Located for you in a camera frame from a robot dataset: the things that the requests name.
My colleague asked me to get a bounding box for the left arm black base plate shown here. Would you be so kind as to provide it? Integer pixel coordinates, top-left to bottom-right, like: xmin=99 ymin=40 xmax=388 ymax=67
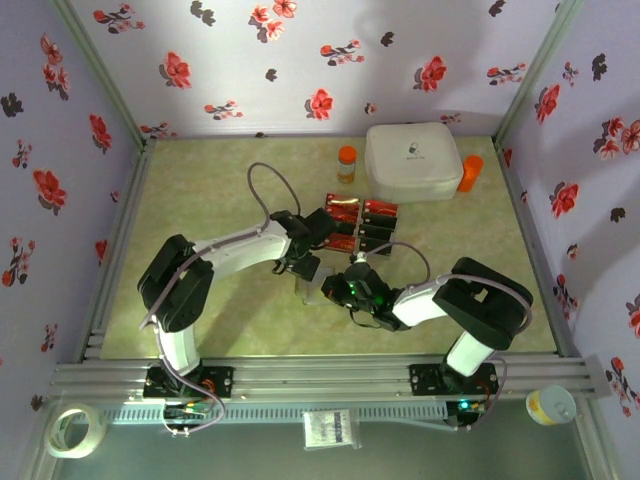
xmin=143 ymin=366 xmax=235 ymax=400

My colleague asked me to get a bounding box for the yellow white round container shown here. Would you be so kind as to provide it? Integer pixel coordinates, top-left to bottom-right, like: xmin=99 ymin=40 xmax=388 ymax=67
xmin=524 ymin=384 xmax=577 ymax=427

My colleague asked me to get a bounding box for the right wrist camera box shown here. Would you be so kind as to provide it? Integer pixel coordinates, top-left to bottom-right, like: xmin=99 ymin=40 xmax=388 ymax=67
xmin=346 ymin=253 xmax=375 ymax=285

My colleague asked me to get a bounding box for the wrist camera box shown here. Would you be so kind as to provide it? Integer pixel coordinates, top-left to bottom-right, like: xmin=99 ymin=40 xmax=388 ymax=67
xmin=304 ymin=207 xmax=338 ymax=249
xmin=346 ymin=253 xmax=375 ymax=285

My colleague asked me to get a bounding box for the aluminium frame post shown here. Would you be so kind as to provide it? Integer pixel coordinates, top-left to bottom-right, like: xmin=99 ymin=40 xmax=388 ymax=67
xmin=49 ymin=0 xmax=157 ymax=151
xmin=493 ymin=0 xmax=586 ymax=145

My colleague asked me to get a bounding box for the left arm lilac cable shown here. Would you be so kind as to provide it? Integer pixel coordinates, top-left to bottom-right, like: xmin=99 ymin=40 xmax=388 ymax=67
xmin=138 ymin=161 xmax=304 ymax=437

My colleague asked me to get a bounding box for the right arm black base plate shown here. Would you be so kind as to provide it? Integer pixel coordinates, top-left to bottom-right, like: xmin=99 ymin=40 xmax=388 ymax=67
xmin=408 ymin=363 xmax=500 ymax=396

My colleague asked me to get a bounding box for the aluminium side rail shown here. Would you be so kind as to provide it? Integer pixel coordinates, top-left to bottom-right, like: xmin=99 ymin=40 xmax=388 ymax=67
xmin=77 ymin=139 xmax=157 ymax=362
xmin=493 ymin=139 xmax=584 ymax=357

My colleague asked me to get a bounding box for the clear tape roll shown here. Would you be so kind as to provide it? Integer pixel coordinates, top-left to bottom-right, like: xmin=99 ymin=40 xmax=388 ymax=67
xmin=43 ymin=403 xmax=108 ymax=460

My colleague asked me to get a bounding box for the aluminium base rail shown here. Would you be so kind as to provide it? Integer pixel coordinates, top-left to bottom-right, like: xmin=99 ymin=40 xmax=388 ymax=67
xmin=48 ymin=353 xmax=612 ymax=402

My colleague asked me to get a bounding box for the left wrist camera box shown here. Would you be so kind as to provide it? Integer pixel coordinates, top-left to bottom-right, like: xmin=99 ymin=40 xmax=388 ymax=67
xmin=304 ymin=207 xmax=338 ymax=249

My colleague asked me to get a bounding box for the orange capped pill bottle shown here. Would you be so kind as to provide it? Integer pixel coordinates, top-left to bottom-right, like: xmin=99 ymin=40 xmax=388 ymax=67
xmin=336 ymin=145 xmax=357 ymax=185

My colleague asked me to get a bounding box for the orange cylinder container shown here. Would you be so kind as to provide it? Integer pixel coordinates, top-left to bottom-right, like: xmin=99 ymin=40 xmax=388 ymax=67
xmin=456 ymin=154 xmax=485 ymax=194

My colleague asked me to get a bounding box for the white slotted cable duct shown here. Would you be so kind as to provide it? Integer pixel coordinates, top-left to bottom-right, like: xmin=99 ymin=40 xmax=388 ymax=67
xmin=104 ymin=402 xmax=449 ymax=426

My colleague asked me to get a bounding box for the white square storage box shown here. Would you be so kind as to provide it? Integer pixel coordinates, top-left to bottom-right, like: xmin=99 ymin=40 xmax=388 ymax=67
xmin=363 ymin=122 xmax=465 ymax=204

